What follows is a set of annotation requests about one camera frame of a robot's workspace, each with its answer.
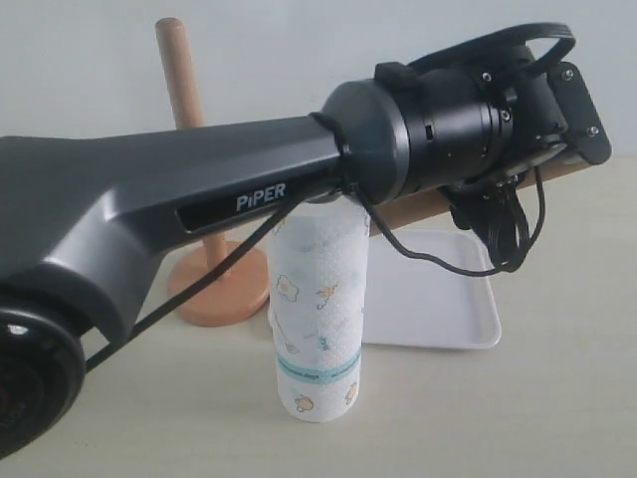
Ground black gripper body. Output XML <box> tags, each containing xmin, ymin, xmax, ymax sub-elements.
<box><xmin>450</xmin><ymin>45</ymin><xmax>568</xmax><ymax>227</ymax></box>

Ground brown cardboard tube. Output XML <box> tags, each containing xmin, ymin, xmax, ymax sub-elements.
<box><xmin>374</xmin><ymin>156</ymin><xmax>590</xmax><ymax>229</ymax></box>

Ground printed paper towel roll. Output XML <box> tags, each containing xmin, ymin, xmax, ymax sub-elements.
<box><xmin>267</xmin><ymin>196</ymin><xmax>369</xmax><ymax>423</ymax></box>

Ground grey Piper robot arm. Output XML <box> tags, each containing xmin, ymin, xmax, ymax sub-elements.
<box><xmin>1</xmin><ymin>28</ymin><xmax>573</xmax><ymax>456</ymax></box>

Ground wooden paper towel holder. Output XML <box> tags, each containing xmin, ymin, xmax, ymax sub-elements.
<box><xmin>155</xmin><ymin>17</ymin><xmax>269</xmax><ymax>327</ymax></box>

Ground white plastic tray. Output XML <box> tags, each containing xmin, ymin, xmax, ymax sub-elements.
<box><xmin>363</xmin><ymin>235</ymin><xmax>502</xmax><ymax>350</ymax></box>

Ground wrist camera with black bracket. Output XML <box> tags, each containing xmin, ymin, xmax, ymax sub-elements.
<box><xmin>547</xmin><ymin>62</ymin><xmax>612</xmax><ymax>165</ymax></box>

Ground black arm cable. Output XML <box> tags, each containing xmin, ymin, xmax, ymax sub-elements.
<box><xmin>84</xmin><ymin>22</ymin><xmax>578</xmax><ymax>373</ymax></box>

